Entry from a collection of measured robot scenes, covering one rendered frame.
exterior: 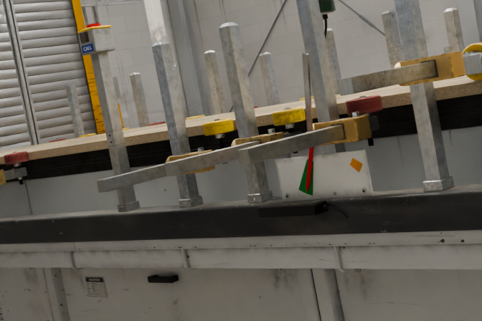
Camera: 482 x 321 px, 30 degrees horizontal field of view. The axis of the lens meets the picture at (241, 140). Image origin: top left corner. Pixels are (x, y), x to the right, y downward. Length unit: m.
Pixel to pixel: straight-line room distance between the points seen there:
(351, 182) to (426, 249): 0.21
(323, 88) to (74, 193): 1.34
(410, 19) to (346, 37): 8.99
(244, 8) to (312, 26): 9.86
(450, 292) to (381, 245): 0.29
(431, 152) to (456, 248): 0.21
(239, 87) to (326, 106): 0.26
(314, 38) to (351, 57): 8.83
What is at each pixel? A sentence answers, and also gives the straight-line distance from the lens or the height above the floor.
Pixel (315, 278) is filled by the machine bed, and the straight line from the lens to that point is 2.41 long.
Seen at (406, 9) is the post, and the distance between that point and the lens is 1.85.
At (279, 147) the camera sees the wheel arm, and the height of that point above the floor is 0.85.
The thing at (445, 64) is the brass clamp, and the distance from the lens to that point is 1.80.
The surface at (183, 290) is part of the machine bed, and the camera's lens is 2.84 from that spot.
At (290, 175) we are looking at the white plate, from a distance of 2.08.
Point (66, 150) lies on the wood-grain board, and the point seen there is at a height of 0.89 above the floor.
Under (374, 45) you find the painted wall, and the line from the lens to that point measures 10.60.
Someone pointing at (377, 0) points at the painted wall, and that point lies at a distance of 10.54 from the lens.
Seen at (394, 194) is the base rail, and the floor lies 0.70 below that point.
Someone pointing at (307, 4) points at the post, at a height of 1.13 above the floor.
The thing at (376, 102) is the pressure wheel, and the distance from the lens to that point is 2.02.
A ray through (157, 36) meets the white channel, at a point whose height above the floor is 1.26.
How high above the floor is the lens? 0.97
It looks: 3 degrees down
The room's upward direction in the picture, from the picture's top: 11 degrees counter-clockwise
